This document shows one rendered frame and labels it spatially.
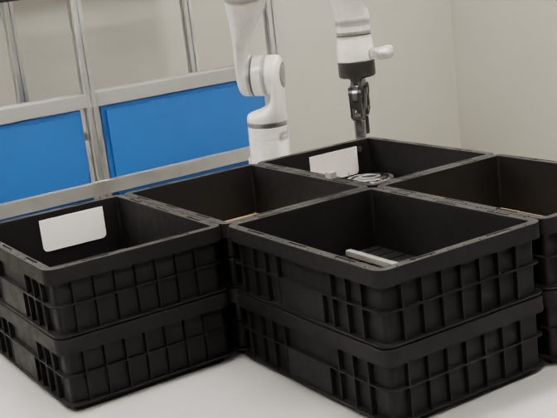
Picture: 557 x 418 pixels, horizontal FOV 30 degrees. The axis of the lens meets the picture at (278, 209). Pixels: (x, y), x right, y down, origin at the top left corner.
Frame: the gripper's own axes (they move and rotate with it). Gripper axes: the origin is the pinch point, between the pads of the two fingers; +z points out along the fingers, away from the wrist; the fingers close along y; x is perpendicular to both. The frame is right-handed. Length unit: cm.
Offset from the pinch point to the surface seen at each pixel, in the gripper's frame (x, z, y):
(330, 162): -8.4, 7.5, -5.5
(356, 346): 8, 16, 79
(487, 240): 26, 5, 71
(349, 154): -4.7, 6.9, -9.1
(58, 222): -52, 7, 38
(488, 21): 21, 9, -376
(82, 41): -118, -15, -143
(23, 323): -48, 16, 65
